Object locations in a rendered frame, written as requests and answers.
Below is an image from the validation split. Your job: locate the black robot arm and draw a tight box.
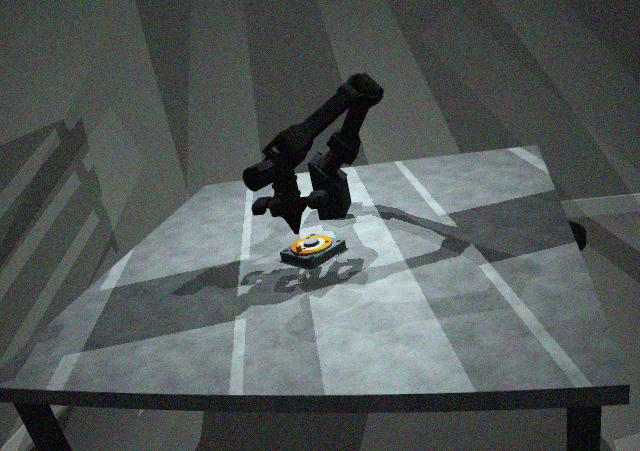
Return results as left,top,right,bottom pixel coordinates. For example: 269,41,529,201
242,73,383,217

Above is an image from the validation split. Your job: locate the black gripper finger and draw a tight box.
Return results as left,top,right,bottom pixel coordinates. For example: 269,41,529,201
280,214,296,235
291,204,308,234

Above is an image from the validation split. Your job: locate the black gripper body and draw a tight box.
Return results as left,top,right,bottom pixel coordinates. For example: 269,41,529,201
251,174,329,216

